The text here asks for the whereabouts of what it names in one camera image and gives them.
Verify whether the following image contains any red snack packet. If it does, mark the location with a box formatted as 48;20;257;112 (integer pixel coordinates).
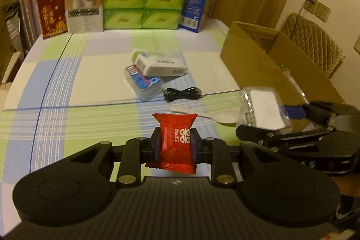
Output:
146;113;198;175

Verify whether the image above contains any white plastic spoon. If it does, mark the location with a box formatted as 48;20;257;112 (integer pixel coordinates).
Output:
170;105;240;124

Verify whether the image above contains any black cable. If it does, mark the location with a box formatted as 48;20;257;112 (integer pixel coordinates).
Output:
163;86;203;104

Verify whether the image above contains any clear blue floss box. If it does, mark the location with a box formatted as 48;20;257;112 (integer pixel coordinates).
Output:
124;65;163;101

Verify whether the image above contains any quilted chair back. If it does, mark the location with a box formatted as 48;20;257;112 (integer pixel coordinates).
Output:
280;13;345;79

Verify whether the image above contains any open cardboard box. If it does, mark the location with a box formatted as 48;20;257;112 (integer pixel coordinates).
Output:
220;21;345;105

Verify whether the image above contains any white rectangular medicine box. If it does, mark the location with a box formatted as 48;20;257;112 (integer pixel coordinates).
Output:
131;49;188;77

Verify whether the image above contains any checkered tablecloth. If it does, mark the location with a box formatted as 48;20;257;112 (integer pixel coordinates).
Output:
1;20;239;235

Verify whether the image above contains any white photo product box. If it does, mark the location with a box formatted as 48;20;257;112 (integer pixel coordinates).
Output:
64;0;104;34

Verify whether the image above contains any red gift bag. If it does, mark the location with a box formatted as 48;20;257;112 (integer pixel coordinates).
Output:
36;0;68;39

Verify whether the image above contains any striped shopping bag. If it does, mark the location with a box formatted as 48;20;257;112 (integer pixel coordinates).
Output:
3;1;24;59

